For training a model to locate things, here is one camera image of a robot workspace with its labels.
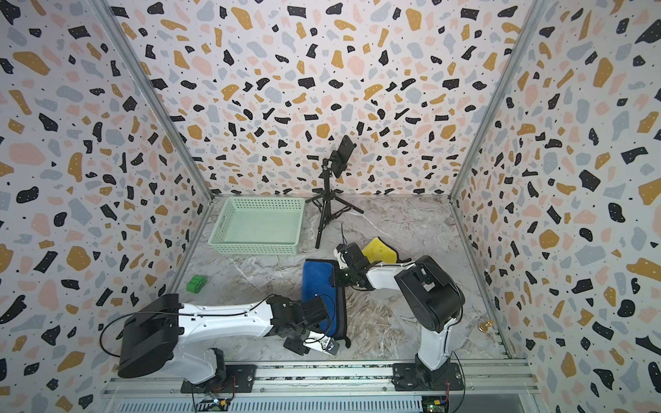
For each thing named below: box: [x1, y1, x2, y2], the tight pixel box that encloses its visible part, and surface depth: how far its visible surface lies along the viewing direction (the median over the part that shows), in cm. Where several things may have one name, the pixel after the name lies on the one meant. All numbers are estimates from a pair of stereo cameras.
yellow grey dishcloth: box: [361, 236, 412, 265], surface depth 102 cm
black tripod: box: [304, 157, 365, 249], surface depth 105 cm
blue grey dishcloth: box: [302, 258, 351, 347], surface depth 94 cm
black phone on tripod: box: [330, 134, 358, 179], surface depth 89 cm
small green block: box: [185, 274, 208, 294], surface depth 92 cm
